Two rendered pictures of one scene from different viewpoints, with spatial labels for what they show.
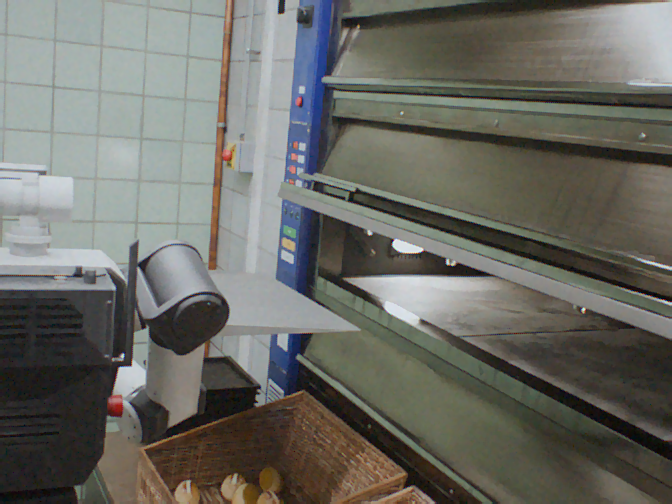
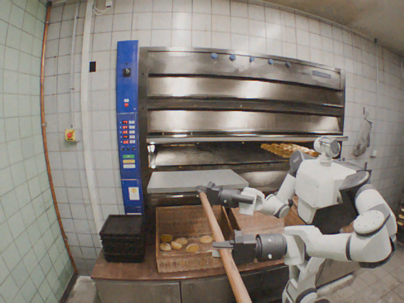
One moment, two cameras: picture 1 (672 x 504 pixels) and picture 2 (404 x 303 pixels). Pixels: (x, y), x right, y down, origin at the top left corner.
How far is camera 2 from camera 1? 193 cm
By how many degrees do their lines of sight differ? 70
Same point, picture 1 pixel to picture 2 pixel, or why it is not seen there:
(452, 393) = not seen: hidden behind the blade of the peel
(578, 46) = (264, 89)
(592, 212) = (274, 124)
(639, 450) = (287, 163)
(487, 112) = (237, 103)
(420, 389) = not seen: hidden behind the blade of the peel
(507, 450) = (255, 180)
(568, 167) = (262, 115)
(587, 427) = (276, 165)
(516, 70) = (249, 93)
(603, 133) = (273, 107)
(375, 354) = not seen: hidden behind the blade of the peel
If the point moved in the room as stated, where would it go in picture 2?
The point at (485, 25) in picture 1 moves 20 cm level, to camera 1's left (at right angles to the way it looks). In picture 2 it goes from (228, 81) to (223, 77)
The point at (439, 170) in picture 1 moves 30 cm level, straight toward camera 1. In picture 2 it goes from (218, 120) to (257, 122)
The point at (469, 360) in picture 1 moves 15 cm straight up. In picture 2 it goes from (240, 165) to (242, 148)
